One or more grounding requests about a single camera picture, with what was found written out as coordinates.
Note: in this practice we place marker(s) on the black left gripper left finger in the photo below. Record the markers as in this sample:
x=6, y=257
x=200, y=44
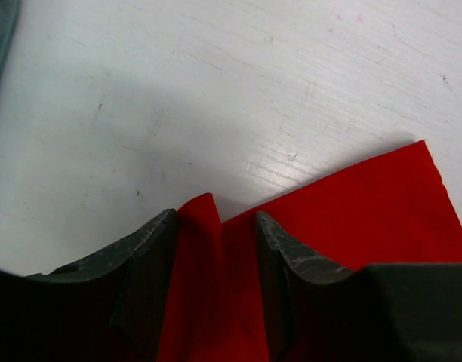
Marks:
x=107, y=306

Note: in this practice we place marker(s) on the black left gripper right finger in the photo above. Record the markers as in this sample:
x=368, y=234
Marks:
x=315, y=309

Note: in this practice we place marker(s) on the red t shirt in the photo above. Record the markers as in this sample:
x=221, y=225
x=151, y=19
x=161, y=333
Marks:
x=393, y=208

